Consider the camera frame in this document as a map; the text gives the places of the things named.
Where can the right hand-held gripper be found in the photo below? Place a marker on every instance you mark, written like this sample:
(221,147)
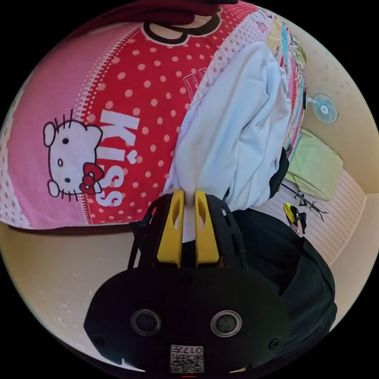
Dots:
(301,218)

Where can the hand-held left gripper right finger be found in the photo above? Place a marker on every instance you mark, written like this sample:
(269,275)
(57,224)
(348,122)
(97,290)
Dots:
(205,239)

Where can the black folded garment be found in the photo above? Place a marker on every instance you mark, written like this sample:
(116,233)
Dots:
(279,171)

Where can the person's right hand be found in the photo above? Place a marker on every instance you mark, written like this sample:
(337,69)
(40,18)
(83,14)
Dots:
(297,229)

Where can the light blue fan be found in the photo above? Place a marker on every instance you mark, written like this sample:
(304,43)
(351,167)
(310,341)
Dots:
(323,108)

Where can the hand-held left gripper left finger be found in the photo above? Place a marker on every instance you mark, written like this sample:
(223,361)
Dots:
(171,237)

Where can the bed with cartoon printed sheet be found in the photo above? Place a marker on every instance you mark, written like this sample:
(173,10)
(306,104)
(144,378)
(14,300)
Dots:
(88,88)

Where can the light green cloth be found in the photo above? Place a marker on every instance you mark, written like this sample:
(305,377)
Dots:
(315,165)

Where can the white long sleeve shirt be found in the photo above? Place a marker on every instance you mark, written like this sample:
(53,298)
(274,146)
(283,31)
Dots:
(231,124)

